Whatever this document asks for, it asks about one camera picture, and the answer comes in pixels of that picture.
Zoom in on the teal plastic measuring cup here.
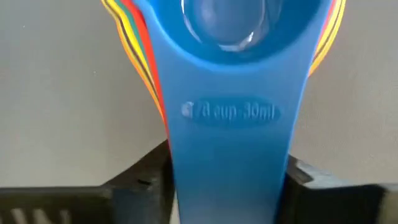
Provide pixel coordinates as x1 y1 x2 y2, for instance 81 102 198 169
114 0 156 82

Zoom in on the orange plastic measuring cup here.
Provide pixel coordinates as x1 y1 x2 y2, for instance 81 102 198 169
101 0 347 124

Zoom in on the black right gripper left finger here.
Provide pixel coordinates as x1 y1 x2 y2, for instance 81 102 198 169
0 139 175 224

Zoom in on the small blue measuring cup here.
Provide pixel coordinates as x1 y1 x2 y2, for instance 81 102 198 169
132 0 333 224

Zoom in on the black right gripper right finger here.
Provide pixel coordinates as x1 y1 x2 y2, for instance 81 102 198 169
278 154 398 224

